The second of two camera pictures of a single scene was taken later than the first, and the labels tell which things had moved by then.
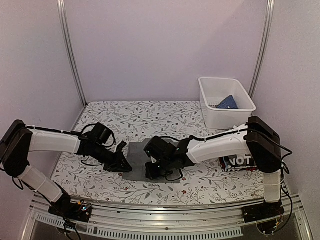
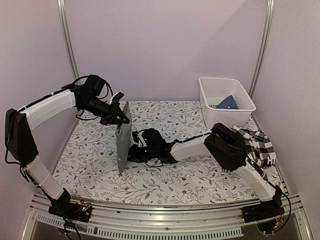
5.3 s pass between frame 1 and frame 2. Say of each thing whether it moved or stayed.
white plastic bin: stayed
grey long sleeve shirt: moved
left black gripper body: moved
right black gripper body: moved
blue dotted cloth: stayed
